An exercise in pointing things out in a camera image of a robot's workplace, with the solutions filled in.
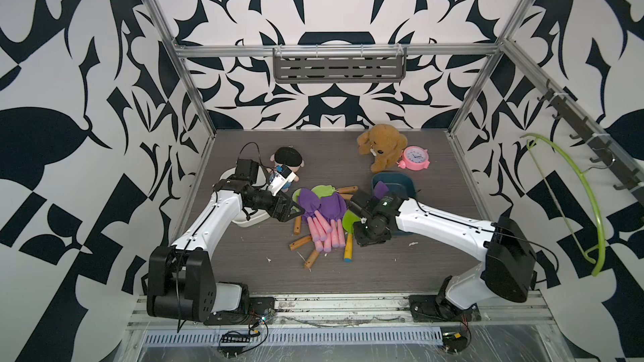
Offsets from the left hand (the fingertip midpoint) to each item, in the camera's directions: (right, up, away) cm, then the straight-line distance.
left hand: (292, 202), depth 82 cm
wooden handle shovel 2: (+6, -18, -1) cm, 19 cm away
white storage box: (-10, -2, -15) cm, 18 cm away
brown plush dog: (+33, +19, +12) cm, 40 cm away
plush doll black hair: (-4, +14, +20) cm, 25 cm away
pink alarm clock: (+49, +14, +26) cm, 57 cm away
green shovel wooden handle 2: (+9, +1, +17) cm, 20 cm away
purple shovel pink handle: (+33, +2, +19) cm, 38 cm away
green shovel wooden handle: (+1, -8, +7) cm, 11 cm away
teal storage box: (+40, +4, +19) cm, 44 cm away
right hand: (+22, -11, -1) cm, 24 cm away
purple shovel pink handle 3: (+14, -4, +11) cm, 18 cm away
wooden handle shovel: (+2, -14, +2) cm, 14 cm away
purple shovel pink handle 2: (+5, -2, +11) cm, 12 cm away
